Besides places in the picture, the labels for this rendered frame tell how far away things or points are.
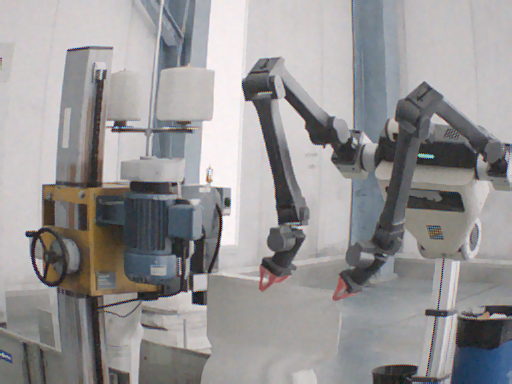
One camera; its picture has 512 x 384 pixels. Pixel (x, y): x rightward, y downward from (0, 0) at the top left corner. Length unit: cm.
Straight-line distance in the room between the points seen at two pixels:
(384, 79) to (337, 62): 58
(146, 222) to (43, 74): 539
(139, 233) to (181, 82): 44
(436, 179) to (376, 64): 870
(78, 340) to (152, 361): 86
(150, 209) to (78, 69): 49
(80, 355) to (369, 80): 914
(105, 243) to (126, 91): 48
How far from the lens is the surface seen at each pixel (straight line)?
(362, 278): 307
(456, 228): 344
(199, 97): 315
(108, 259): 318
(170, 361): 397
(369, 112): 1205
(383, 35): 1189
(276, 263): 324
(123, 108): 332
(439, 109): 289
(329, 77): 1161
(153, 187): 305
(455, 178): 333
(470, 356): 526
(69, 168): 317
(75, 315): 320
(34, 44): 827
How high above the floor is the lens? 151
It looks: 3 degrees down
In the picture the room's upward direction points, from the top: 2 degrees clockwise
